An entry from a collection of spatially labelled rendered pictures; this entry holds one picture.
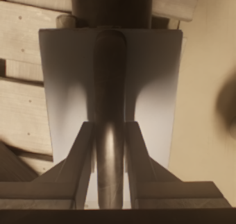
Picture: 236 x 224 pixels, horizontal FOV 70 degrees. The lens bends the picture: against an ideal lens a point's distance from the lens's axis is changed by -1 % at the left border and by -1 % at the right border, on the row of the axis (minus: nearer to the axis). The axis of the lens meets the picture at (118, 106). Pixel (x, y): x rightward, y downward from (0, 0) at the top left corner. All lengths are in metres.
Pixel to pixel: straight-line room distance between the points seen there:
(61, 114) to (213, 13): 0.46
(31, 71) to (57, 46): 0.23
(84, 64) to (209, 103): 0.44
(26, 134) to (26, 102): 0.07
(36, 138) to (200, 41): 0.47
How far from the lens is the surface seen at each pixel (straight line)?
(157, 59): 0.18
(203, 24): 0.53
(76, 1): 0.22
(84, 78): 0.18
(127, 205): 0.34
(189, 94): 0.53
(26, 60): 0.38
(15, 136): 0.44
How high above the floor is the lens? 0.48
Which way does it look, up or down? 73 degrees down
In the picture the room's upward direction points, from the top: 177 degrees clockwise
